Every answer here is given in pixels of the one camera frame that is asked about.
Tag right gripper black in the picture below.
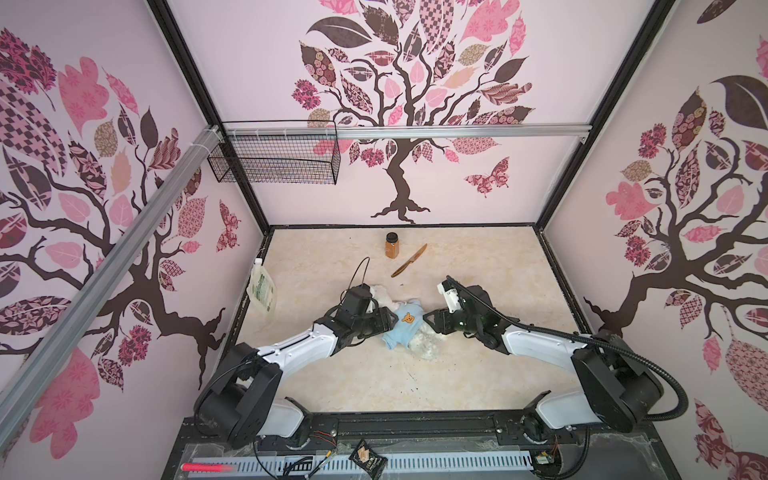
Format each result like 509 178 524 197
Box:
421 304 481 336

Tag white teddy bear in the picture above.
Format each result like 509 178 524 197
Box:
371 285 446 360

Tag light blue bear hoodie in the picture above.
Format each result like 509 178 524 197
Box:
382 299 425 350

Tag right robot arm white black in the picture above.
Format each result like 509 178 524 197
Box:
425 278 664 433

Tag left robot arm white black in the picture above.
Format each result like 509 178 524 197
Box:
193 283 398 448

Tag wooden knife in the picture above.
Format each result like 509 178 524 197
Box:
391 244 428 278

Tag amber spice jar black lid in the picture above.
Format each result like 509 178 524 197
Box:
385 232 399 259

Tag white green refill pouch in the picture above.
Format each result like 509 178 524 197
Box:
246 258 276 316

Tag small black brown packet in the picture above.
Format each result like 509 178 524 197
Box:
349 439 388 480

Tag red marker pen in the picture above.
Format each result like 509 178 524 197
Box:
181 463 236 473

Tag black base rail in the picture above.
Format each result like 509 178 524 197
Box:
173 407 655 454

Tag white slotted cable duct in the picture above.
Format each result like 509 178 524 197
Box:
182 451 535 478

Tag black wire basket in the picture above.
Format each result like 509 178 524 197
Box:
208 119 341 185

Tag rear aluminium rail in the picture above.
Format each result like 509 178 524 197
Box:
225 123 592 140

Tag aluminium rail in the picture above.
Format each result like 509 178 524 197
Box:
225 123 592 140
1 125 223 448

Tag left aluminium rail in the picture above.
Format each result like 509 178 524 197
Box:
1 125 223 448

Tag black corrugated cable hose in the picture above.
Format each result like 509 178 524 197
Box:
445 275 690 422

